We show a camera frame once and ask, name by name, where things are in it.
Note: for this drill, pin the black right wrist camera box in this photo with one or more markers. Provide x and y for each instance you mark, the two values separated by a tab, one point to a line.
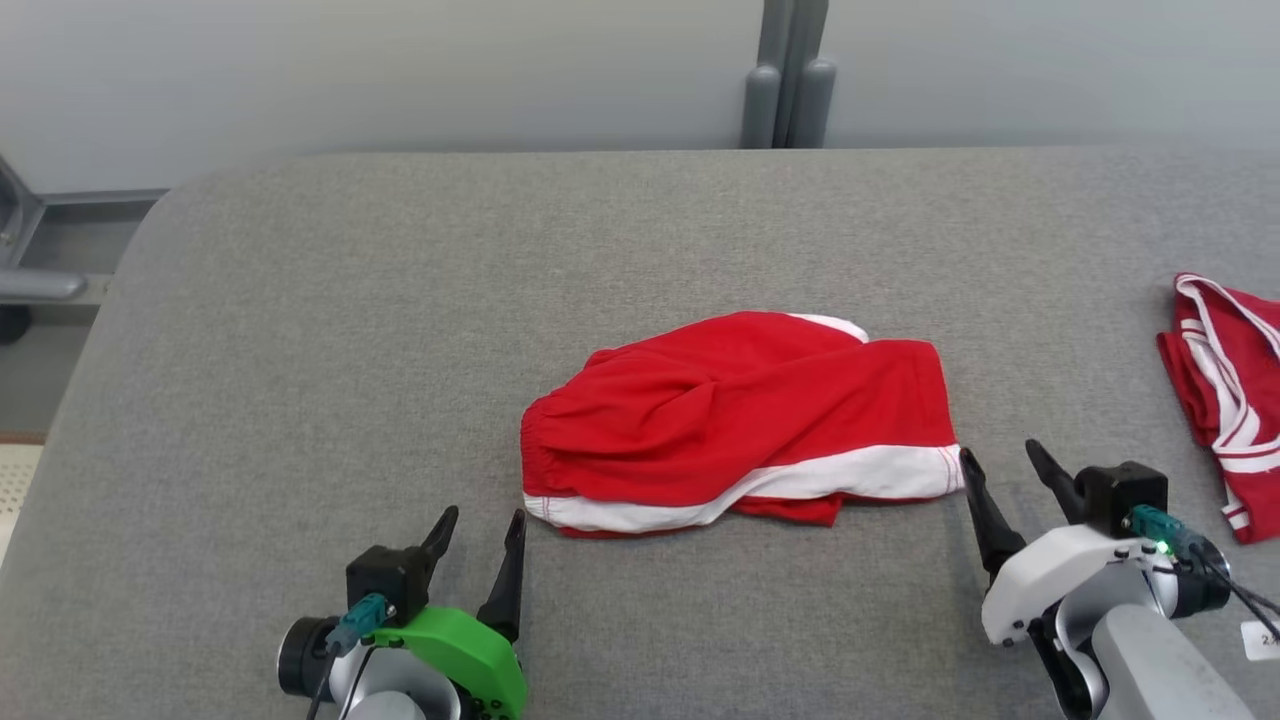
1120	495

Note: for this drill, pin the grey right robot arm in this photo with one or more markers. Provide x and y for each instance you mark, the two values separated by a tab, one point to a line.
1150	660

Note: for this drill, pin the red t-shirt with white sleeves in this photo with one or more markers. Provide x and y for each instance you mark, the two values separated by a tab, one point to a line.
1225	400

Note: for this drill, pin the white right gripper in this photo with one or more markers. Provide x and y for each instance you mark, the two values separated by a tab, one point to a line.
1050	570

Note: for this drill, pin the grey partition post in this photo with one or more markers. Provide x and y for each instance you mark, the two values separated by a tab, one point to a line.
788	80

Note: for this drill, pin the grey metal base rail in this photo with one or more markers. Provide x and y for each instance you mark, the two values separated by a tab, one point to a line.
50	250

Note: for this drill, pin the red shorts with white trim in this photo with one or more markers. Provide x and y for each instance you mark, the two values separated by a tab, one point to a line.
740	420

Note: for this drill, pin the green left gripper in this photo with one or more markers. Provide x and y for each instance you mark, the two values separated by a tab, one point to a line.
480	665

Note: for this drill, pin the white paper label tag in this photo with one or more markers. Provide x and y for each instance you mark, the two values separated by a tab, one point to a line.
1262	640

